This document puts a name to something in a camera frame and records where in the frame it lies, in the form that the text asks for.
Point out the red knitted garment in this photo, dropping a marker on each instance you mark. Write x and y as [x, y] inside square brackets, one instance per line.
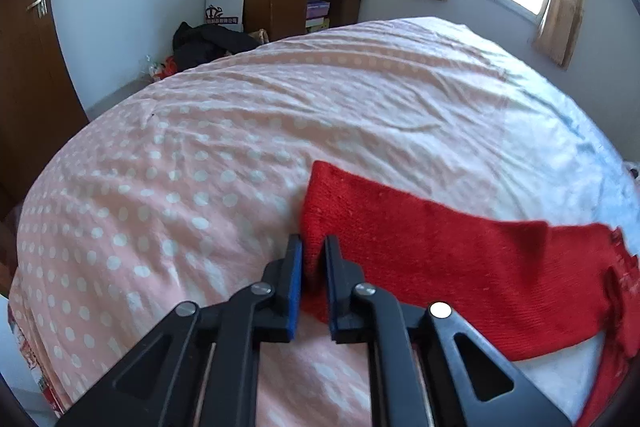
[450, 267]

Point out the red plastic bag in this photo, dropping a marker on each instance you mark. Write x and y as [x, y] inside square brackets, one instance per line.
[165, 68]

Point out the red patterned bed sheet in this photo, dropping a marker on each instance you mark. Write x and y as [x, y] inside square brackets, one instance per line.
[40, 377]

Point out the pink and blue dotted bedspread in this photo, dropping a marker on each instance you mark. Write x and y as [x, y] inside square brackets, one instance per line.
[225, 157]

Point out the stack of flat boxes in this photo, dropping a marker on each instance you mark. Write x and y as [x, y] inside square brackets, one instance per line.
[317, 14]

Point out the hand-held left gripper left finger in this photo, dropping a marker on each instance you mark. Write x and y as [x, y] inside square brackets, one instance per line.
[294, 279]

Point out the brown wooden door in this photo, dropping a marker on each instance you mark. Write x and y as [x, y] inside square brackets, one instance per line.
[30, 82]

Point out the white paper bag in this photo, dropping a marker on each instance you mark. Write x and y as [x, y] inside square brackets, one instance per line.
[223, 9]

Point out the pile of black clothes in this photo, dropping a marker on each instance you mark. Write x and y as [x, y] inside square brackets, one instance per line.
[205, 44]

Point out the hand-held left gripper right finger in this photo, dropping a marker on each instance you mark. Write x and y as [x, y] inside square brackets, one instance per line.
[331, 279]

